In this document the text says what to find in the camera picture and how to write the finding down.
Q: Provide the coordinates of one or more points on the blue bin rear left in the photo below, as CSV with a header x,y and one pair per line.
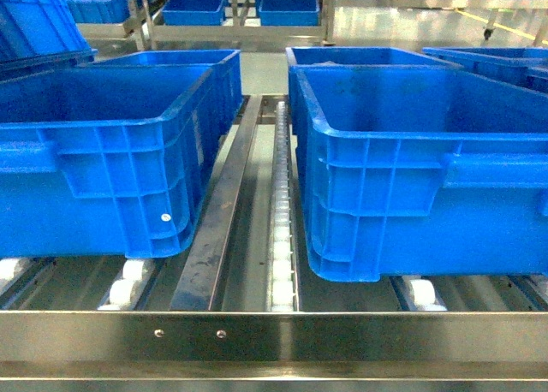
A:
x,y
226,72

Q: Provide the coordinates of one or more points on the tilted blue bin left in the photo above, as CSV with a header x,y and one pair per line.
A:
x,y
40,35

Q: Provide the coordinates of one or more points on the steel shelf rack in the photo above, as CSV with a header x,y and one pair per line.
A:
x,y
202,313

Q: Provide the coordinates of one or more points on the blue bin rear right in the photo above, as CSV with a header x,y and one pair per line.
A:
x,y
304,57

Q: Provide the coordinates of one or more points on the far blue bin left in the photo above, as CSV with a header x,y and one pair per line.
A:
x,y
194,12

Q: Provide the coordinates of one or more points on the blue bin front right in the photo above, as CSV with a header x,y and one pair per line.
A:
x,y
420,171

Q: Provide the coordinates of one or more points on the white roller track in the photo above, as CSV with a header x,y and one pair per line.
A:
x,y
282,276

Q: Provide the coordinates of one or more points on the blue bin front left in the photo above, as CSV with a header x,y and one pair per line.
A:
x,y
105,161

